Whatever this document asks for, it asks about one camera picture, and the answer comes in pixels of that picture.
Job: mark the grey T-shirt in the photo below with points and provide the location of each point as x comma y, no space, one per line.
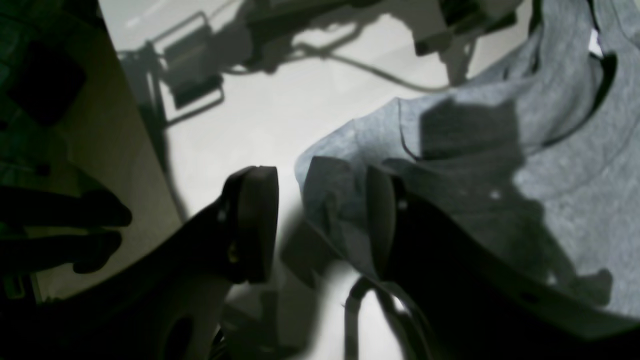
537,157

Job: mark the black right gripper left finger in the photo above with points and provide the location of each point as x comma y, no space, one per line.
165,306

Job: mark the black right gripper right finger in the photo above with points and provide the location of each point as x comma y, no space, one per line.
470,305

